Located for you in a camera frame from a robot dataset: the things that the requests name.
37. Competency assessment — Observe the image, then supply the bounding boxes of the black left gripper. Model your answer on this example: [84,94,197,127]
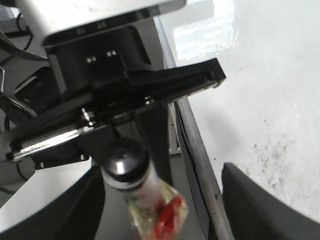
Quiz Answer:
[4,25,226,169]

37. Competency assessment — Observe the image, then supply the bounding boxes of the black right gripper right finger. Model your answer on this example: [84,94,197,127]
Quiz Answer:
[221,162,320,240]

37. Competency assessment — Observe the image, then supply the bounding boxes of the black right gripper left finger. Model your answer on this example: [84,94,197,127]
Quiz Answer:
[0,166,104,240]

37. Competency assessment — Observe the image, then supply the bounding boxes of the white black whiteboard marker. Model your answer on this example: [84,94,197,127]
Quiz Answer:
[100,138,189,240]

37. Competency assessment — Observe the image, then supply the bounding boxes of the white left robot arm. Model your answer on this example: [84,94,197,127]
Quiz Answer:
[0,0,225,163]

